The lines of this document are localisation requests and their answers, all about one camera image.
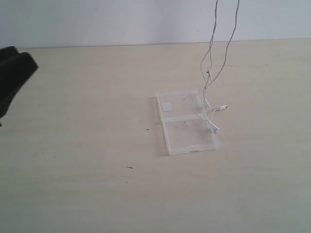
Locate white wired earphones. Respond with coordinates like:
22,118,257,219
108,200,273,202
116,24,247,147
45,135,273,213
191,0,241,133

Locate clear plastic storage case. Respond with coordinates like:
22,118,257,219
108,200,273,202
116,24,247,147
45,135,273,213
156,90,219,155

